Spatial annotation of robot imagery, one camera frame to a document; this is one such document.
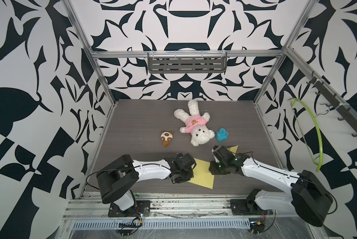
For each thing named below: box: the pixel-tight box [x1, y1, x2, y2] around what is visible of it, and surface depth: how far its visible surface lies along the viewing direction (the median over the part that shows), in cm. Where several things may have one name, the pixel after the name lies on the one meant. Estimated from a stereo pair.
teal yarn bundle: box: [215, 127, 229, 142], surface depth 101 cm
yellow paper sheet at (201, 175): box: [187, 157, 215, 190], surface depth 86 cm
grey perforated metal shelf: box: [147, 49, 228, 74], surface depth 96 cm
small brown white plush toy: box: [160, 130, 174, 147], surface depth 99 cm
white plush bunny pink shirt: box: [173, 99, 215, 147], surface depth 101 cm
